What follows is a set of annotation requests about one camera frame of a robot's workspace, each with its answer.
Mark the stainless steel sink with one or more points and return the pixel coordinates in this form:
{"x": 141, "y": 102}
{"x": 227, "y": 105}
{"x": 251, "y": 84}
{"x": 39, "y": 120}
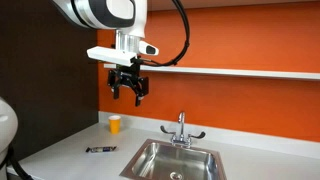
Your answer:
{"x": 173, "y": 161}

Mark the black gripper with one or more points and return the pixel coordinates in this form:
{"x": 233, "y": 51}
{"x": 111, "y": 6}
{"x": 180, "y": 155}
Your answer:
{"x": 128, "y": 77}

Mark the thin white wall shelf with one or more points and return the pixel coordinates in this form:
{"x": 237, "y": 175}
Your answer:
{"x": 233, "y": 71}

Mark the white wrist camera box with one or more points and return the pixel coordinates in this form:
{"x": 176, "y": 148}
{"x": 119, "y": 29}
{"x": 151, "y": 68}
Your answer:
{"x": 110, "y": 55}

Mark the orange paper cup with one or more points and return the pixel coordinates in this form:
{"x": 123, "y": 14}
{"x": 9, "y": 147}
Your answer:
{"x": 114, "y": 126}

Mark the white backsplash strip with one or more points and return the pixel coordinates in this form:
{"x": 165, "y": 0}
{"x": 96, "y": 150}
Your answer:
{"x": 253, "y": 138}

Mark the dark wood cabinet panel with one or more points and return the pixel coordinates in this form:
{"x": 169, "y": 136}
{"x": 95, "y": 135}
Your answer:
{"x": 46, "y": 83}

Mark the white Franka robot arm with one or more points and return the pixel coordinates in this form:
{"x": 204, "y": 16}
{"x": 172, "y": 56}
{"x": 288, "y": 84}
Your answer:
{"x": 100, "y": 13}

